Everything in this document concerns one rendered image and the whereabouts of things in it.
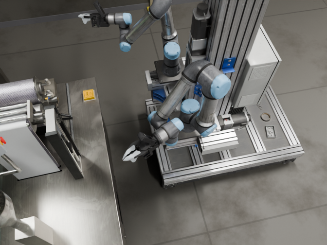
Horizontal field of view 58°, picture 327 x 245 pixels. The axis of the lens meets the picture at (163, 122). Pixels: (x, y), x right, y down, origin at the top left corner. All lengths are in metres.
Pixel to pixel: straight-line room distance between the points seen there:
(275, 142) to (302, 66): 1.26
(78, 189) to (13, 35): 2.73
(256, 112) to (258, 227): 1.05
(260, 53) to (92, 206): 1.35
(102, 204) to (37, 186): 0.40
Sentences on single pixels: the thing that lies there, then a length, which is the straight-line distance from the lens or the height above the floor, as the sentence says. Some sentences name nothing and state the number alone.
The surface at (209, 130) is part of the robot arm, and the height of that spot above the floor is 1.03.
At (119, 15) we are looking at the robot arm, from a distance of 2.14.
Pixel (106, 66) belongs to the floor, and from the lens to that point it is 3.50.
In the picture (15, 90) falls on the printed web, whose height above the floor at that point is 1.31.
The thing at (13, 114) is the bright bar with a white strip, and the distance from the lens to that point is 1.50.
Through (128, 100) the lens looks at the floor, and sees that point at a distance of 3.17.
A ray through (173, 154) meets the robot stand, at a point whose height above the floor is 0.21.
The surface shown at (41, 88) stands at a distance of 1.77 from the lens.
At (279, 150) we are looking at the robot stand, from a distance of 2.83.
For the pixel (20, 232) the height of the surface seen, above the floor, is 1.17.
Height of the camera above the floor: 2.58
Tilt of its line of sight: 59 degrees down
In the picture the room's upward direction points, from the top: 1 degrees clockwise
